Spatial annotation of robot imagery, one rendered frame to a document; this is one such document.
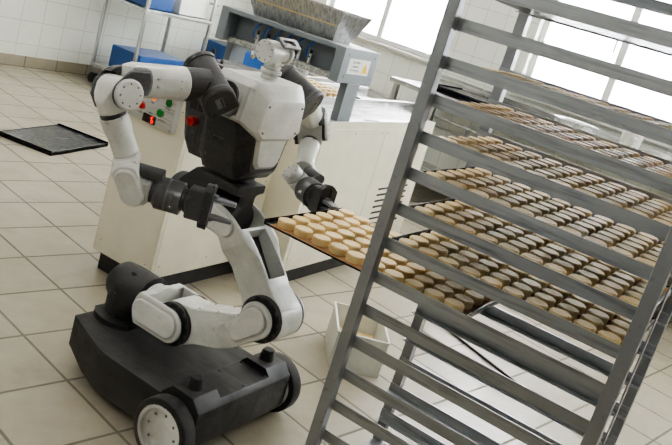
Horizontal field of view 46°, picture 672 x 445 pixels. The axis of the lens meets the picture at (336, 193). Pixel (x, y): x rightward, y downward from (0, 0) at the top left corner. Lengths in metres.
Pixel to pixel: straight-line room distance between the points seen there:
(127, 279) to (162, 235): 0.62
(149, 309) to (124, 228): 0.87
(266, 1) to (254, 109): 1.67
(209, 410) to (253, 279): 0.39
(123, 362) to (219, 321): 0.32
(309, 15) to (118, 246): 1.34
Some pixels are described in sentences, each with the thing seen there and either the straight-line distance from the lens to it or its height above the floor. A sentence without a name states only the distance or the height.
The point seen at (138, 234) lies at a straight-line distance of 3.37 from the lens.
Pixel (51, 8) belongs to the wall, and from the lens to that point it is 7.52.
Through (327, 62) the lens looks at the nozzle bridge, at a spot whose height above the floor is 1.08.
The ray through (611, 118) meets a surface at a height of 1.32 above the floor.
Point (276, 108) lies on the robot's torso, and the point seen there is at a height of 1.04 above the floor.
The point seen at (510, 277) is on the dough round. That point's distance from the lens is 2.00.
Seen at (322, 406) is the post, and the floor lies 0.42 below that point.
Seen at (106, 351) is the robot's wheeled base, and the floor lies 0.17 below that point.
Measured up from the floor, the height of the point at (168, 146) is 0.64.
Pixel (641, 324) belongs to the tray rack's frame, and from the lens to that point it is 1.74.
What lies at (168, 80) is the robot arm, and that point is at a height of 1.07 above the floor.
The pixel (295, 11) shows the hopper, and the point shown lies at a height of 1.25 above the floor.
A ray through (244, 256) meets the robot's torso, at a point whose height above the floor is 0.60.
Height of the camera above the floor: 1.41
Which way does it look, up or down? 14 degrees down
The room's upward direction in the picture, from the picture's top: 17 degrees clockwise
